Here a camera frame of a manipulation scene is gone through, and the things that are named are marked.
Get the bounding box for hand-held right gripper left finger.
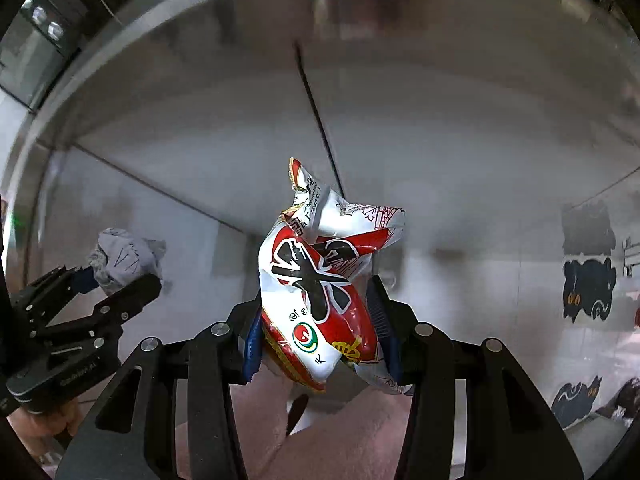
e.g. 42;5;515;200
55;300;265;480

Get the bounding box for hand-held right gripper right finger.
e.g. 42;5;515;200
369;277;585;480

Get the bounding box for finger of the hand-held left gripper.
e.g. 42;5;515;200
10;265;98;321
35;275;163;350

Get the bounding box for grey paper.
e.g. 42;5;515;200
87;227;167;297

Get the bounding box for red and white snack packet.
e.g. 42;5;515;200
257;157;417;396

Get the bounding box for person's left hand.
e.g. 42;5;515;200
9;396;85;462

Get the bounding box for pink fleece trousers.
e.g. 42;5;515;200
187;365;416;480

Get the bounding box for black appliance with knobs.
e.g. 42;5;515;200
0;0;108;113

